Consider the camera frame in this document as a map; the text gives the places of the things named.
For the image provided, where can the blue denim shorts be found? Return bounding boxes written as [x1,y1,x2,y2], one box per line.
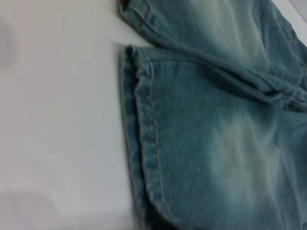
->
[117,0,307,230]

